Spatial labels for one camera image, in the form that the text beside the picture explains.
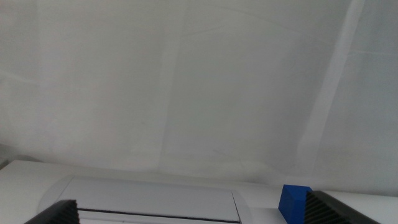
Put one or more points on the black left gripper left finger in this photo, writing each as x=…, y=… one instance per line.
x=62, y=214

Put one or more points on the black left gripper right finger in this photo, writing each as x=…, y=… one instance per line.
x=329, y=211

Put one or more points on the blue cube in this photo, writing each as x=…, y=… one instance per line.
x=292, y=202

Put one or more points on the white fabric backdrop curtain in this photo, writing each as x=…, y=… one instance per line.
x=186, y=87

